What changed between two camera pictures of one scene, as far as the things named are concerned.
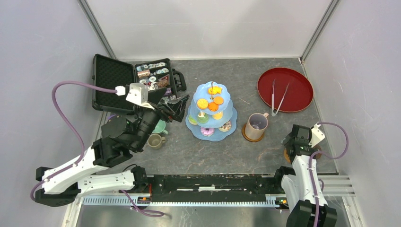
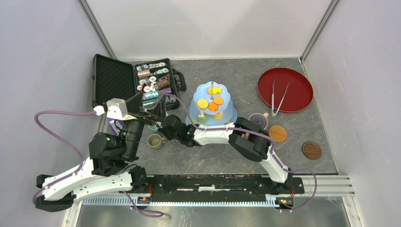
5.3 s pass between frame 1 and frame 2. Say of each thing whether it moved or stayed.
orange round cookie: stayed
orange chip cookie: stayed
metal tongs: stayed
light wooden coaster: moved
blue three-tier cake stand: stayed
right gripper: moved
